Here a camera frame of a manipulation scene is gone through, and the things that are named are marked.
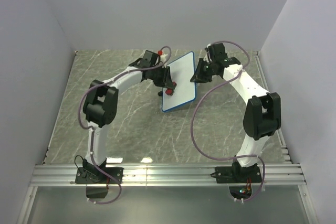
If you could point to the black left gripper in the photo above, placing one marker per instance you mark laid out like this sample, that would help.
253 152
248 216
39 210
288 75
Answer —
166 81

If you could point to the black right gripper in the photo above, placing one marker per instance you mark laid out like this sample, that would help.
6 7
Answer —
198 76

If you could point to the red whiteboard eraser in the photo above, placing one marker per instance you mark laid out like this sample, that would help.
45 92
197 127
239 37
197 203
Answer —
169 91

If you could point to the blue framed small whiteboard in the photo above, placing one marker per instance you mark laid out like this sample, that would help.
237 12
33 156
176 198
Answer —
182 69

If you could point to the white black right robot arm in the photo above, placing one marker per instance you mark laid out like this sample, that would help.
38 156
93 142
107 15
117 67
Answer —
262 117

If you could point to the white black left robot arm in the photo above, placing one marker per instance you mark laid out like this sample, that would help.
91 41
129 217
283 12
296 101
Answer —
98 106

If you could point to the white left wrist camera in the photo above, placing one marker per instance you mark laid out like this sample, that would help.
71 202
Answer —
162 56

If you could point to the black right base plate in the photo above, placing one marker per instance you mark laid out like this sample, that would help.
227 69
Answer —
236 174

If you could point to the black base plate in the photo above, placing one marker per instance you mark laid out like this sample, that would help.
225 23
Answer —
85 177
236 174

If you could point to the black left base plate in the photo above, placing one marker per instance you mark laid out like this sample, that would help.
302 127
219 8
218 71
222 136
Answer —
85 177

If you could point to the aluminium mounting rail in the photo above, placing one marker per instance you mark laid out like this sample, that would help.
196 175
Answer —
179 174

